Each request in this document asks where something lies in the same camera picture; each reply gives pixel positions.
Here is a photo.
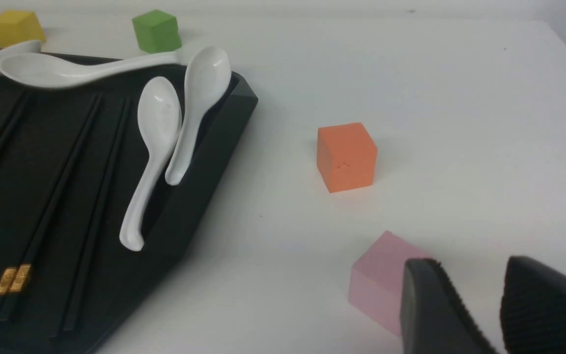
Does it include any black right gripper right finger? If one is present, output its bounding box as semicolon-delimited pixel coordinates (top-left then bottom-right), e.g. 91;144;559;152
500;256;566;354

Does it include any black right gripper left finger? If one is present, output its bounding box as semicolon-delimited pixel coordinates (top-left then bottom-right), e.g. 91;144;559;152
400;258;497;354

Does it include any pink cube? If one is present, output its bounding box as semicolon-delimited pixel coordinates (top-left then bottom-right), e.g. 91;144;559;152
348;231;431;337

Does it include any orange cube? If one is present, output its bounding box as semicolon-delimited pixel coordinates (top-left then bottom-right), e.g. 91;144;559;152
316;122;378;193

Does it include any white spoon far right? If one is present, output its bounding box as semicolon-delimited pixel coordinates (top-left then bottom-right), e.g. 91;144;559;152
165;46;231;186

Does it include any white spoon front right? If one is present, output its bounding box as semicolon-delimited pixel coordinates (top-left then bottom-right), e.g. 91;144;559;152
119;76;182;252

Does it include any green cube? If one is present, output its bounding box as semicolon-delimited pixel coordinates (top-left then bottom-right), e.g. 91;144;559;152
132;10;182;54

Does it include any black serving tray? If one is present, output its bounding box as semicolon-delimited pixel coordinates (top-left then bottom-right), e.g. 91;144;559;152
0;65;258;354

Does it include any white spoon top centre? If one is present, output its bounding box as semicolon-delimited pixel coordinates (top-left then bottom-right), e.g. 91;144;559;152
0;50;184;89

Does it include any yellow cube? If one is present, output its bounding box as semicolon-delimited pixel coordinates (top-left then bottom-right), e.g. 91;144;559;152
0;10;46;48

